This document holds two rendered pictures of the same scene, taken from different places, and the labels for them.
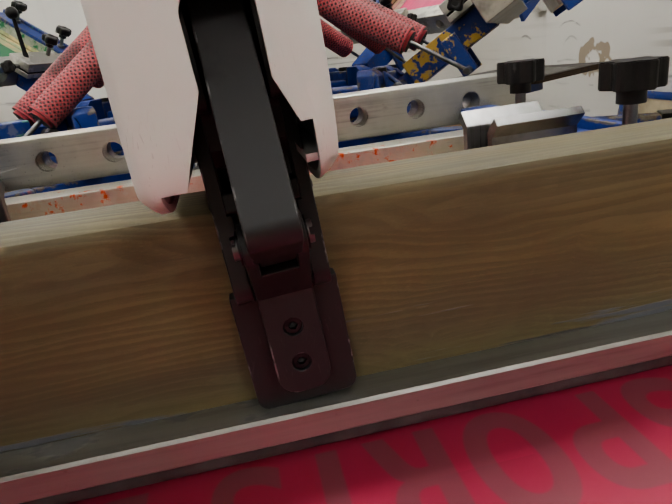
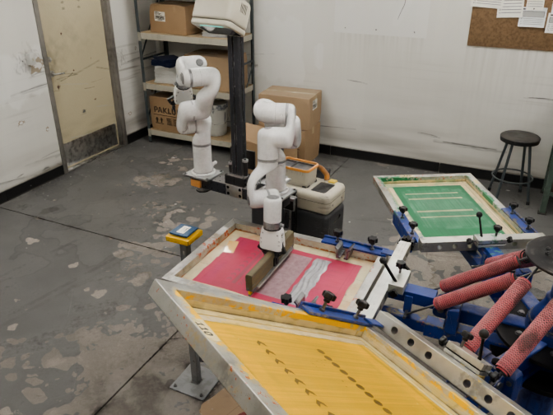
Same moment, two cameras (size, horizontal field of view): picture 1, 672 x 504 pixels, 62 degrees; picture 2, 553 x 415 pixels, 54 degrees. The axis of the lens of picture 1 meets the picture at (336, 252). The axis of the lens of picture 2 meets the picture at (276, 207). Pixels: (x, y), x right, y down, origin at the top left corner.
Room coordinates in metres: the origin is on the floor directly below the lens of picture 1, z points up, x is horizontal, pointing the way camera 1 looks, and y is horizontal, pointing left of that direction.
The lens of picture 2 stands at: (1.30, -1.60, 2.23)
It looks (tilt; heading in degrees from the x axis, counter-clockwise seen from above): 26 degrees down; 124
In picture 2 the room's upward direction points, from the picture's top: straight up
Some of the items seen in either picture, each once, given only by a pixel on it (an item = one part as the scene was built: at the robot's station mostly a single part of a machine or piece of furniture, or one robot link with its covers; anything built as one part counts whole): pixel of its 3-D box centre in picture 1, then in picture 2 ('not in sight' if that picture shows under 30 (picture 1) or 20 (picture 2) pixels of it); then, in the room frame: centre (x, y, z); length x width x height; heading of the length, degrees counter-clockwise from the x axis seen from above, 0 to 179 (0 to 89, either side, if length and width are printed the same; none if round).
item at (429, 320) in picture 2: not in sight; (377, 311); (0.64, 0.09, 0.89); 1.24 x 0.06 x 0.06; 9
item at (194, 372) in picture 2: not in sight; (191, 312); (-0.37, 0.06, 0.48); 0.22 x 0.22 x 0.96; 9
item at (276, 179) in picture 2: not in sight; (276, 174); (-0.05, 0.39, 1.21); 0.16 x 0.13 x 0.15; 93
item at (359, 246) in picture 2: not in sight; (354, 250); (0.40, 0.34, 0.97); 0.30 x 0.05 x 0.07; 9
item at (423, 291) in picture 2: not in sight; (412, 294); (0.76, 0.11, 1.02); 0.17 x 0.06 x 0.05; 9
